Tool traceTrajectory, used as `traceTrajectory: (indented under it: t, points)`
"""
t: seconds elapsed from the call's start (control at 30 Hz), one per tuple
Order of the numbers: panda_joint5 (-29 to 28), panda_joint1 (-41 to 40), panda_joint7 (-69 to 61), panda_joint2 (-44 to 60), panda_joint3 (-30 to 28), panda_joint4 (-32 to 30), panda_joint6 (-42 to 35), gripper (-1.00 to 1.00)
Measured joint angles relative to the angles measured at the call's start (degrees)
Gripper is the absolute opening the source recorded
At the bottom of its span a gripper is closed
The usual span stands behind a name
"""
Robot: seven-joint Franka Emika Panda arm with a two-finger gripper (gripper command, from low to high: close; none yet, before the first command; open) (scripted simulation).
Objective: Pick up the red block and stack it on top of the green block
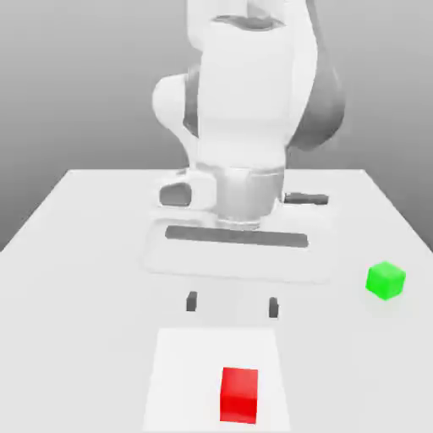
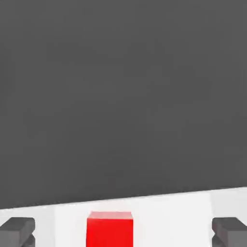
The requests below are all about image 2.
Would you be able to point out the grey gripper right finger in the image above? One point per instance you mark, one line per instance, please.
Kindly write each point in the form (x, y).
(230, 230)

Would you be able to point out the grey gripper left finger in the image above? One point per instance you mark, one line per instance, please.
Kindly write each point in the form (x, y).
(16, 230)

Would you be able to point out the small red cube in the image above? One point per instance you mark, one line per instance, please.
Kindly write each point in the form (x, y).
(109, 231)

